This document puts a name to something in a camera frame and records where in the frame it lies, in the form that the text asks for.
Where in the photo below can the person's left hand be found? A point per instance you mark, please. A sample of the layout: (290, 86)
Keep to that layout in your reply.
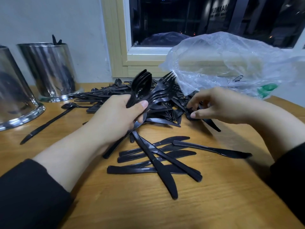
(114, 121)

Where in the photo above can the person's right hand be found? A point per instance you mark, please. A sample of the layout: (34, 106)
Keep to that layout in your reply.
(228, 107)

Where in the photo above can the pile of black plastic cutlery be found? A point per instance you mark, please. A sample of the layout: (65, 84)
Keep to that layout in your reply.
(109, 90)

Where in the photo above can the black plastic spoon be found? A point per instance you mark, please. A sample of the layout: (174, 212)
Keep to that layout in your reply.
(146, 83)

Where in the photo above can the black plastic fork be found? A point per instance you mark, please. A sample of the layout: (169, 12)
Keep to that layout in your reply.
(162, 96)

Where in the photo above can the lone black plastic knife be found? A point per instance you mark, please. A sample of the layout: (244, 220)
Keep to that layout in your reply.
(43, 126)

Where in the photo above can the person's right forearm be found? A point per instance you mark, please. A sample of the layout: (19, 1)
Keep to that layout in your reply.
(286, 150)

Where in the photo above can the person's left forearm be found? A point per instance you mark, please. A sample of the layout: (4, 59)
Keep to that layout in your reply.
(33, 188)

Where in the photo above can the clear plastic bag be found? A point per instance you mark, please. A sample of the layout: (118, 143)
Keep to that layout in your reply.
(224, 59)

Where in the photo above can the dark parked car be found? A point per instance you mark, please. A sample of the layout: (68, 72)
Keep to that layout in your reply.
(164, 39)

